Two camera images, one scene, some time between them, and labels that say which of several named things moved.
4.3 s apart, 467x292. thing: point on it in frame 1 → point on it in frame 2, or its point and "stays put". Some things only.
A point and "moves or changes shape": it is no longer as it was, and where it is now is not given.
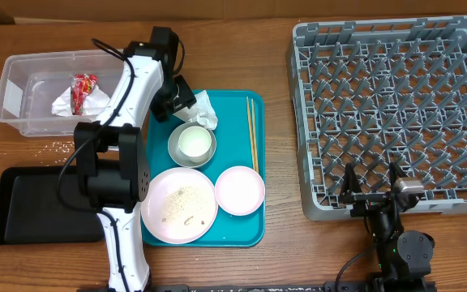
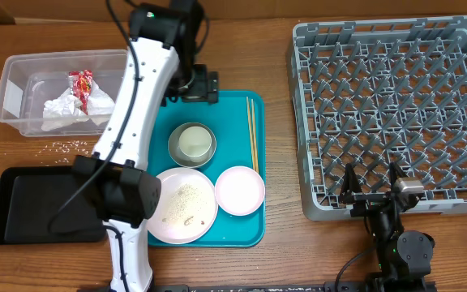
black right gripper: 366,201 stays put
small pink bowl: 239,191 stays put
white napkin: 93,105 moves or changes shape
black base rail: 326,287 stays put
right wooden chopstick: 254,135 stays put
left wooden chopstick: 252,142 stays put
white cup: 194,142 stays put
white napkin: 202,112 → 62,111
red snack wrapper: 81,86 moves or changes shape
